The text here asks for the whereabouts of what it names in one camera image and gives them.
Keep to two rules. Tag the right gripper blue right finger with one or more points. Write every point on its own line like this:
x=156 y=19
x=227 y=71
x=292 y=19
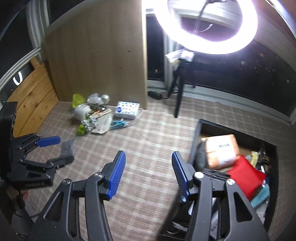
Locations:
x=241 y=221

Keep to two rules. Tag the wooden cabinet panel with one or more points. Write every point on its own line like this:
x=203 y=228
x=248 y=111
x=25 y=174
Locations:
x=100 y=47

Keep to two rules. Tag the tape roll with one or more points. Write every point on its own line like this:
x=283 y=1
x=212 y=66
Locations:
x=105 y=99

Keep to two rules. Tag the ring light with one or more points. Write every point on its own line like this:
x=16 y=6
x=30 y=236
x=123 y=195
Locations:
x=209 y=27

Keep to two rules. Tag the green plastic wrapper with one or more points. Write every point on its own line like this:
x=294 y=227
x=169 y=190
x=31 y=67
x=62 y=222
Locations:
x=82 y=130

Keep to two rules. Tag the white tissue pack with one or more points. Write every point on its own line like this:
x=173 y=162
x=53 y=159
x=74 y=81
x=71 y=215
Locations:
x=127 y=110

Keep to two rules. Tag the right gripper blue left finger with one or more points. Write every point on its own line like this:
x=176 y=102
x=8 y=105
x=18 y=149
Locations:
x=59 y=220

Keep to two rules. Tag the red pouch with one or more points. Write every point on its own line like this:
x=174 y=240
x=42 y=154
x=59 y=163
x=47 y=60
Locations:
x=248 y=178

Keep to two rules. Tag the orange tissue pack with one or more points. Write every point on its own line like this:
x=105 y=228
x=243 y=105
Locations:
x=221 y=151

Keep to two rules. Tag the white printed sachet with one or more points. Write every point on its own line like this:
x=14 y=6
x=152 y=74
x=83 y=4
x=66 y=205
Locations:
x=103 y=122

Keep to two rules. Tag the black storage box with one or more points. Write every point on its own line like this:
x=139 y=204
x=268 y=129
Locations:
x=260 y=154

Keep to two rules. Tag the white electric device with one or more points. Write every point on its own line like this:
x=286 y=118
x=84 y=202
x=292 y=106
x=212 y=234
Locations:
x=81 y=112

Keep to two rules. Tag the black power strip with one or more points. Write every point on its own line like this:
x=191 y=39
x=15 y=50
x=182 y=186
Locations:
x=154 y=95

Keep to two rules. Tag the blue clothespin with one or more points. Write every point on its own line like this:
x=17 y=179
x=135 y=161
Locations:
x=118 y=124

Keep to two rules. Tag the black tripod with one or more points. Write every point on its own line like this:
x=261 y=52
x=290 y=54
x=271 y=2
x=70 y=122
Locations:
x=179 y=79

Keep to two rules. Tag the clear plastic bag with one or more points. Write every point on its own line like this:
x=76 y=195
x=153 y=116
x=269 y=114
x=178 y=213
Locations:
x=95 y=99

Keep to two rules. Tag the black comb package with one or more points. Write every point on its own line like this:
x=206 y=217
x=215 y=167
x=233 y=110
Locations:
x=67 y=148

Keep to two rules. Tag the grey bead massager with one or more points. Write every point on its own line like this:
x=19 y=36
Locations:
x=89 y=123

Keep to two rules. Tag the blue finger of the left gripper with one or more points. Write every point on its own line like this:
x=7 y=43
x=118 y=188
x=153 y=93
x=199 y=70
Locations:
x=49 y=141
x=61 y=161

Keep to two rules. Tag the pine wood board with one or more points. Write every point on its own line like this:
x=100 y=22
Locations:
x=36 y=97

